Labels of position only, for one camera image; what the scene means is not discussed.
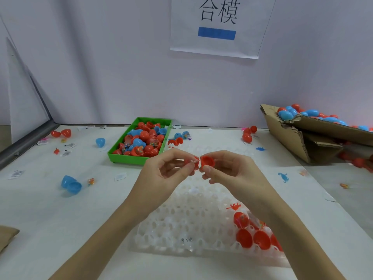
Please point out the clear plastic egg tray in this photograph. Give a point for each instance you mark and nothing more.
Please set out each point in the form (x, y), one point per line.
(175, 224)

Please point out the pile of capsule halves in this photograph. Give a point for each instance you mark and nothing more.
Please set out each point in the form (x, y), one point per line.
(140, 140)

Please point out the person's left forearm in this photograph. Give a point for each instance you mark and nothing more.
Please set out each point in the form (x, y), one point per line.
(93, 247)

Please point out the person's left hand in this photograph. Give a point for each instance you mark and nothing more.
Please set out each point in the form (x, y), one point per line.
(154, 183)

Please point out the small orange toy piece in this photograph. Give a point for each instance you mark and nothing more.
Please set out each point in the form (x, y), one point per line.
(91, 181)
(344, 185)

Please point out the flat brown cardboard sheet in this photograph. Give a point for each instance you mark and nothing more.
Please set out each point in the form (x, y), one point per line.
(6, 236)

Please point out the small blue toy piece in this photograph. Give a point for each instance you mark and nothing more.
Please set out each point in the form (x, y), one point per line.
(283, 177)

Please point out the blue egg shell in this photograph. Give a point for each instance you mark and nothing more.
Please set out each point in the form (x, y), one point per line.
(71, 184)

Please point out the small capsule cluster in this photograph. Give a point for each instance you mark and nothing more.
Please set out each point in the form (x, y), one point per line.
(179, 137)

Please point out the person's right forearm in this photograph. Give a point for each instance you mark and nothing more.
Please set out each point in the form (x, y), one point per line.
(300, 245)

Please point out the green plastic tray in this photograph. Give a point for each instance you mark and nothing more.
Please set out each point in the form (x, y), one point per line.
(111, 159)

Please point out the single blue egg half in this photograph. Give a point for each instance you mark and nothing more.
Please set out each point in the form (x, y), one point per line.
(100, 142)

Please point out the person's right hand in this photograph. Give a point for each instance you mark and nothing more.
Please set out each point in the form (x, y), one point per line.
(242, 177)

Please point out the clear triangular panel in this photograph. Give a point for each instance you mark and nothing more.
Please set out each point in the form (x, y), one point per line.
(26, 96)

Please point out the white paper sign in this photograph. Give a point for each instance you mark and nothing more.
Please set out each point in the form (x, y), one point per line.
(256, 26)

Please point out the pile of finished eggs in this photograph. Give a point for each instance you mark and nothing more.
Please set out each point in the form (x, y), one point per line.
(314, 114)

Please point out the grey metal rail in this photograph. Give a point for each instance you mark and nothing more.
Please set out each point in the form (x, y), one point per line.
(26, 145)

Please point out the cardboard box of capsules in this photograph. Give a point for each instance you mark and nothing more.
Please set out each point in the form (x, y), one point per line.
(285, 134)

